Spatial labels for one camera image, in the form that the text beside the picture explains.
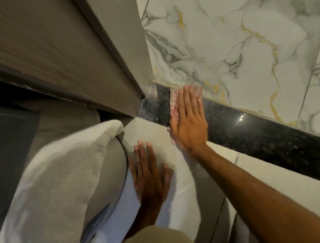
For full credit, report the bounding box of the brown door frame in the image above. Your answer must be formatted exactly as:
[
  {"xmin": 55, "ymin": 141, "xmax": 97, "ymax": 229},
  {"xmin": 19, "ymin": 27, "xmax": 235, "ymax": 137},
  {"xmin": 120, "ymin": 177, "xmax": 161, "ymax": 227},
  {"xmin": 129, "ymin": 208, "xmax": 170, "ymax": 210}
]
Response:
[{"xmin": 74, "ymin": 0, "xmax": 155, "ymax": 97}]

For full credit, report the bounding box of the grey ribbed trouser leg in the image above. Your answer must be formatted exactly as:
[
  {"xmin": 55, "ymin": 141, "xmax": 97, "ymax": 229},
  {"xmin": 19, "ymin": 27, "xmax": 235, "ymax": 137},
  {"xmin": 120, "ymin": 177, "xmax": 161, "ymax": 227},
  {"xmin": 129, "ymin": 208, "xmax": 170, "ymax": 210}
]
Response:
[{"xmin": 80, "ymin": 136, "xmax": 130, "ymax": 243}]

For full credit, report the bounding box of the person's right hand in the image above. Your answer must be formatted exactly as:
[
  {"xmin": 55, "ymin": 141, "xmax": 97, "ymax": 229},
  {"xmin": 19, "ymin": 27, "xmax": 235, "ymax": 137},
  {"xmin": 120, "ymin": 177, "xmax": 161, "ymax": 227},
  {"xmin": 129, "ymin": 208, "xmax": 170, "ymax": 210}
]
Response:
[{"xmin": 169, "ymin": 85, "xmax": 209, "ymax": 154}]

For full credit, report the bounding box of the person's left hand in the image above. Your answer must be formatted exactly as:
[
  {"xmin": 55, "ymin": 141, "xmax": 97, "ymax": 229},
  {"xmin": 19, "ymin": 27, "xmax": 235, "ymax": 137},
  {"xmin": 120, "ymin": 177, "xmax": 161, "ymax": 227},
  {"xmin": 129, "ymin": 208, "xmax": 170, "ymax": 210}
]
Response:
[{"xmin": 128, "ymin": 140, "xmax": 174, "ymax": 209}]

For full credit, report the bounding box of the white towel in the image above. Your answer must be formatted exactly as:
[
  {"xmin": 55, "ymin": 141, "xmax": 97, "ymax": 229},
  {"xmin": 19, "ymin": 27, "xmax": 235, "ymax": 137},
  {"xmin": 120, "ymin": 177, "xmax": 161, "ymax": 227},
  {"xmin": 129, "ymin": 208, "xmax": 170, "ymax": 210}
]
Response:
[{"xmin": 0, "ymin": 119, "xmax": 125, "ymax": 243}]

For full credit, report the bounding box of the black granite threshold strip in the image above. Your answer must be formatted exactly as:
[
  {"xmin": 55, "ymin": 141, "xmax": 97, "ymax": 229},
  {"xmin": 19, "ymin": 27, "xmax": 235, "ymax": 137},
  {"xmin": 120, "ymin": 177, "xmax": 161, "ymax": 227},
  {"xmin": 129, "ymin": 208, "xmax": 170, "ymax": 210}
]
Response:
[{"xmin": 136, "ymin": 81, "xmax": 320, "ymax": 181}]

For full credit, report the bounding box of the person's left forearm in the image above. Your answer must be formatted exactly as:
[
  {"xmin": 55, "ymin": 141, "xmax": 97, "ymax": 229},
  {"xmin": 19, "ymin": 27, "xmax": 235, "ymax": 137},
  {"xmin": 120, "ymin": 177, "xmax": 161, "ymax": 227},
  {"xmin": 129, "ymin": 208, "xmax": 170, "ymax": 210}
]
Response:
[{"xmin": 123, "ymin": 200, "xmax": 162, "ymax": 240}]

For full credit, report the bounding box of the pink white cleaning cloth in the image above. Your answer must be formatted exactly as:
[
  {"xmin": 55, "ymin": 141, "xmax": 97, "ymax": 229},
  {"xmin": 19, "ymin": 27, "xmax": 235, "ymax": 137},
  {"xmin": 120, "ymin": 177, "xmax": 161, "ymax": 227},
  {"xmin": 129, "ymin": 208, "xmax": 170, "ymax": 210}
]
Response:
[{"xmin": 168, "ymin": 84, "xmax": 203, "ymax": 146}]

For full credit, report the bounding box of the beige garment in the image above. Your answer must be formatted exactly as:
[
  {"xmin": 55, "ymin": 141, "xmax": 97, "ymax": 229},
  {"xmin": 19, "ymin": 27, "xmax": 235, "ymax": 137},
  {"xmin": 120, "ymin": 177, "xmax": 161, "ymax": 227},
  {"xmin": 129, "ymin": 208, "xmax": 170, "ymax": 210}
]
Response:
[{"xmin": 123, "ymin": 225, "xmax": 187, "ymax": 243}]

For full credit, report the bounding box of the person's right forearm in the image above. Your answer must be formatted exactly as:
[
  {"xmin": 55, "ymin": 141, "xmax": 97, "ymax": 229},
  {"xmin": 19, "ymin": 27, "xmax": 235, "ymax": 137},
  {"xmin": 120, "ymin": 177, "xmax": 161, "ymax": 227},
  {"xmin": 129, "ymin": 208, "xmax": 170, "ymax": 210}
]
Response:
[{"xmin": 193, "ymin": 144, "xmax": 320, "ymax": 243}]

